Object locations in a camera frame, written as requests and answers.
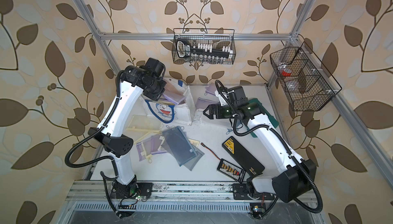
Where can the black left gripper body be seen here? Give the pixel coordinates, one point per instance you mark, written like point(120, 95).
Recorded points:
point(156, 89)

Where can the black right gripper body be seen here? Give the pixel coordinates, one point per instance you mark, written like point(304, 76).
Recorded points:
point(227, 111)

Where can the dark blue mesh pouch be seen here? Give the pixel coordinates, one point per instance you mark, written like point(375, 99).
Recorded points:
point(180, 147)

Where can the purple mesh pouch pile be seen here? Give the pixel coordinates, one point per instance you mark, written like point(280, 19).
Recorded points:
point(175, 97)

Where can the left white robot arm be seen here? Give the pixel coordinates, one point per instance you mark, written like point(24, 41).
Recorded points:
point(109, 133)

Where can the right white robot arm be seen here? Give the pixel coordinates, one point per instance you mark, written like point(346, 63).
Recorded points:
point(295, 177)

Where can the purple mesh pouch near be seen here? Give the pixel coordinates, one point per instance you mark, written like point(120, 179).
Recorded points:
point(204, 103)

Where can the purple mesh pouch far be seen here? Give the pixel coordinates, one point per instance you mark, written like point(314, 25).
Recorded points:
point(211, 90)

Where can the white Doraemon canvas bag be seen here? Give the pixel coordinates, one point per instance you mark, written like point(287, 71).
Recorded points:
point(167, 112)

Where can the yellow mesh pouch left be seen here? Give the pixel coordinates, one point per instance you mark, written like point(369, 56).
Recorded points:
point(141, 127)

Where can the small purple yellow pouch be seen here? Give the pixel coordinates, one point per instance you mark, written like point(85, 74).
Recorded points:
point(151, 146)

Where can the green plastic tool case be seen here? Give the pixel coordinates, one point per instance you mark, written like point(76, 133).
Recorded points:
point(266, 118)

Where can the black box yellow label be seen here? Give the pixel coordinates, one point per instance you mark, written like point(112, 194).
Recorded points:
point(243, 157)

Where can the black charger board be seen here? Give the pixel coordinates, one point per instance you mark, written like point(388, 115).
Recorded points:
point(232, 171)

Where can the black wire basket back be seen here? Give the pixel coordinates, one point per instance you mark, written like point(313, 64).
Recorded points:
point(203, 46)

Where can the black wire basket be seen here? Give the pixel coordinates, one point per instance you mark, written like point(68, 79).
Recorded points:
point(203, 46)
point(306, 81)

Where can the black wire basket right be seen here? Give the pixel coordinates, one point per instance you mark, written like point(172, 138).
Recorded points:
point(306, 81)

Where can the aluminium frame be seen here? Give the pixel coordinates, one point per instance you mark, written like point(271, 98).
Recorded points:
point(349, 137)

